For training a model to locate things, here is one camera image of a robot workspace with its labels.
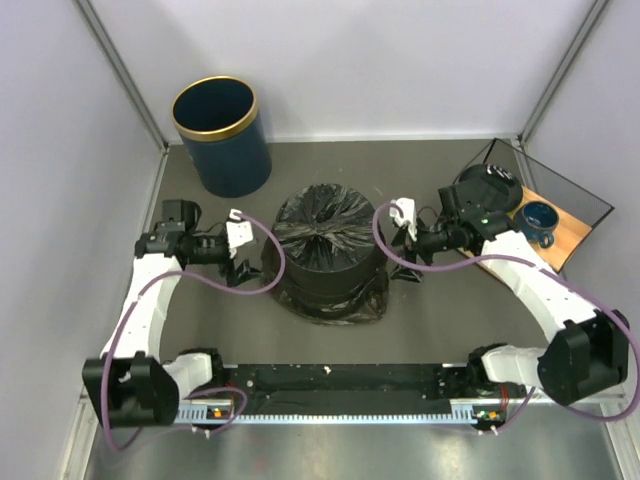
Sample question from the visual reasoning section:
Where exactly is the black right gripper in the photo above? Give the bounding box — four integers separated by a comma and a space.
389, 214, 459, 283

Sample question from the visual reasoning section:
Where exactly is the black trash bag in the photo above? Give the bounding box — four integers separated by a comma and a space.
270, 184, 389, 325

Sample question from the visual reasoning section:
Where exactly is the black bin liner bucket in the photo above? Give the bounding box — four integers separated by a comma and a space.
271, 231, 389, 325

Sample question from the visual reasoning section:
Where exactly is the dark blue gold-rimmed trash bin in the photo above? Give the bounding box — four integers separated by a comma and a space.
171, 76, 272, 198

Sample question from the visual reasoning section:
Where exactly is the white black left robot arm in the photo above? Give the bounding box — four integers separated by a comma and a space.
82, 200, 257, 428

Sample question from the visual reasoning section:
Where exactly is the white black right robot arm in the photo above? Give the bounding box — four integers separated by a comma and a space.
385, 174, 636, 406

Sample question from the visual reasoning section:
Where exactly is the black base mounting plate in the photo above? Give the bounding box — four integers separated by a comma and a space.
207, 364, 501, 414

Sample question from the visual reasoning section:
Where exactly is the black round plate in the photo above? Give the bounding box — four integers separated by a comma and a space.
454, 163, 524, 213

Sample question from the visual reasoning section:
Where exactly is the blue ceramic mug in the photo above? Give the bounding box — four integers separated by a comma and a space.
513, 201, 560, 249

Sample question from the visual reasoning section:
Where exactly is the wooden shelf with glass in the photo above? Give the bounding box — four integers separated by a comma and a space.
456, 138, 614, 273

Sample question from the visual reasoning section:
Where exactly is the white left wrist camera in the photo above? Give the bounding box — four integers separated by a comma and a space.
225, 209, 254, 259

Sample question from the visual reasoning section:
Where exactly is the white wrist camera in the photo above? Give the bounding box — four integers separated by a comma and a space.
389, 197, 417, 241
225, 209, 254, 259

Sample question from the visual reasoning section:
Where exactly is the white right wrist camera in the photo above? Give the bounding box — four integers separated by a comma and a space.
389, 197, 417, 241

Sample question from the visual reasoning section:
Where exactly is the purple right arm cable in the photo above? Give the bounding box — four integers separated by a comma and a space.
373, 199, 640, 434

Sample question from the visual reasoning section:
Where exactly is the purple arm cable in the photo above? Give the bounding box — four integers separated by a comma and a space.
102, 209, 287, 454
373, 199, 640, 434

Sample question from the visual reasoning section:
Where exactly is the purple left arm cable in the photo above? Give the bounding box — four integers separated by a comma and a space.
102, 209, 287, 454

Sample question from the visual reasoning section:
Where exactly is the grey slotted cable duct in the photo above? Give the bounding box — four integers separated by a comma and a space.
174, 400, 506, 427

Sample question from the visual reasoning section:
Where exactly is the aluminium frame rail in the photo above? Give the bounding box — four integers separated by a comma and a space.
79, 360, 627, 405

